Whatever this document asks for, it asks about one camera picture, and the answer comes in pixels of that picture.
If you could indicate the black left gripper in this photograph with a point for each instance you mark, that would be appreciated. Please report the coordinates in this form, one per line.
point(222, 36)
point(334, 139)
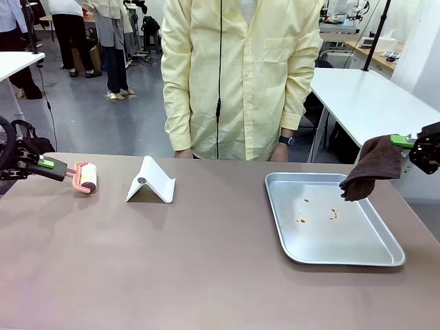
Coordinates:
point(17, 161)

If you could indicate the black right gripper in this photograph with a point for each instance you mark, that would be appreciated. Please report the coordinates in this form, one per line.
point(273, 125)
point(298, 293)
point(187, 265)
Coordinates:
point(428, 151)

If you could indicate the dark brown cloth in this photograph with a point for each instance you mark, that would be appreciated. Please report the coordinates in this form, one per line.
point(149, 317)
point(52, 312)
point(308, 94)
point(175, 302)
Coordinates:
point(374, 165)

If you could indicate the person right forearm yellow sleeve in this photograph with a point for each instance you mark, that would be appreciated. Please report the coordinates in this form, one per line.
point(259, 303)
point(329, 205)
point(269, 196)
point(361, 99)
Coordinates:
point(177, 110)

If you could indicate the person left forearm yellow sleeve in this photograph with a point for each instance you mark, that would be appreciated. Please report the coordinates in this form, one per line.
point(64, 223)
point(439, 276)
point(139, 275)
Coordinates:
point(297, 103)

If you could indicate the person left hand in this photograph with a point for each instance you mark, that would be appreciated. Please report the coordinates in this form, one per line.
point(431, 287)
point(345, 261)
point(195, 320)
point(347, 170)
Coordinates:
point(280, 154)

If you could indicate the person right hand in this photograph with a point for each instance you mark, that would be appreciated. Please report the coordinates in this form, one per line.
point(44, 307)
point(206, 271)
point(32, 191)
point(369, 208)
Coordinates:
point(184, 154)

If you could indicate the black bag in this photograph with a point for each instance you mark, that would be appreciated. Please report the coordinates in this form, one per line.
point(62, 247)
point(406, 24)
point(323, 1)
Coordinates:
point(38, 144)

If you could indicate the large white background table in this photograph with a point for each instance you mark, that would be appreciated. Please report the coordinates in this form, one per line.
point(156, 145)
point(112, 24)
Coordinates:
point(371, 99)

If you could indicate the wooden background counter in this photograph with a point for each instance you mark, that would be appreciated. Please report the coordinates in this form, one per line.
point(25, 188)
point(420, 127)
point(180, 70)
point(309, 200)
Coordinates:
point(378, 56)

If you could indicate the white tissue box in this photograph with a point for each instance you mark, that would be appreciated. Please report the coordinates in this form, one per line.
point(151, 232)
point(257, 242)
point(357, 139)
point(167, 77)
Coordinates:
point(390, 43)

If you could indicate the black tripod pole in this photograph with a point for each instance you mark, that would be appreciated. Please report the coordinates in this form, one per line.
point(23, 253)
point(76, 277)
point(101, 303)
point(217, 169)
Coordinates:
point(376, 34)
point(29, 27)

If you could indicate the white folding roller stand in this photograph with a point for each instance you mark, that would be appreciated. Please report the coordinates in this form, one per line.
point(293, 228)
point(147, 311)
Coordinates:
point(154, 185)

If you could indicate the black wristwatch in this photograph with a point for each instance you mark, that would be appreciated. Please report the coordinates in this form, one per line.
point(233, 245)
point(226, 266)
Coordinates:
point(286, 140)

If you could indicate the silver metal tray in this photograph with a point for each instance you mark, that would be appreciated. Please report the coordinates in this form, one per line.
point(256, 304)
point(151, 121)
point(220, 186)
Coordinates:
point(326, 240)

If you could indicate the background person black trousers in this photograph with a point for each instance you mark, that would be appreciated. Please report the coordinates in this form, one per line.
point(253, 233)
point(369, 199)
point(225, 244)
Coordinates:
point(68, 38)

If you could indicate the background person grey coat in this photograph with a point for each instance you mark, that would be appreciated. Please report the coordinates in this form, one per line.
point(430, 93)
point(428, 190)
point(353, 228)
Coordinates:
point(115, 51)

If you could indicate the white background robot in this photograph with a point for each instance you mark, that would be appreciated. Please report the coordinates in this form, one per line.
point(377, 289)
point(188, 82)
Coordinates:
point(347, 10)

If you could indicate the black background chair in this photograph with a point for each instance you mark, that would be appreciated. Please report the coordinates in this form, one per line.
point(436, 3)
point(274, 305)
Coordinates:
point(151, 31)

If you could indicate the person torso yellow shirt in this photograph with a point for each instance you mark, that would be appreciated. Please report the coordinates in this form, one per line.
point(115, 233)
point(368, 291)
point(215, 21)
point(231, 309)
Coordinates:
point(240, 86)

